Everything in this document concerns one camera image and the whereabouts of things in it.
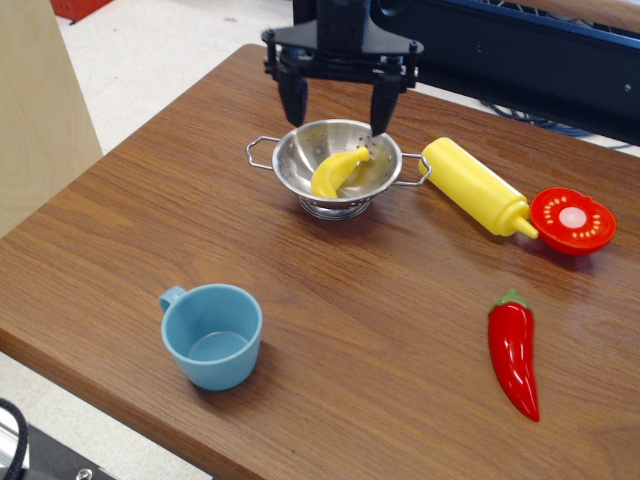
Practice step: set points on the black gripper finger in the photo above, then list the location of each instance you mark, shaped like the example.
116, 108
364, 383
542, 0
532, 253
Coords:
384, 99
293, 91

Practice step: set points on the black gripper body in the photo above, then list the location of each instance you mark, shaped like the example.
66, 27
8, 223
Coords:
338, 40

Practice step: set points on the yellow toy banana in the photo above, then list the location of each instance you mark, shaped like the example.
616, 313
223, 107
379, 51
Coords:
332, 172

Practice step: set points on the yellow mustard squeeze bottle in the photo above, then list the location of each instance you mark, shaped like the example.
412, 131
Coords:
476, 189

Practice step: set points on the red toy tomato half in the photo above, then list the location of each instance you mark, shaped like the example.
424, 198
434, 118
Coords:
571, 223

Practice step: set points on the red box on floor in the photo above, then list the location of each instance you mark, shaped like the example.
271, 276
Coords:
76, 10

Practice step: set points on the light wooden panel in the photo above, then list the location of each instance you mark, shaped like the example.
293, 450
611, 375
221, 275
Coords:
47, 135

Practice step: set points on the light blue plastic cup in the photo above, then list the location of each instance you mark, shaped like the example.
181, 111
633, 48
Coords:
213, 332

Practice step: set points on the red toy chili pepper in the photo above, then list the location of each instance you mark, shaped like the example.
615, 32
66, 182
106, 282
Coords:
511, 328

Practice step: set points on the black metal frame rail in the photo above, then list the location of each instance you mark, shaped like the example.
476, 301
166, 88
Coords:
515, 56

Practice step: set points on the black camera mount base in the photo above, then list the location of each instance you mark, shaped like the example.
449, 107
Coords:
46, 457

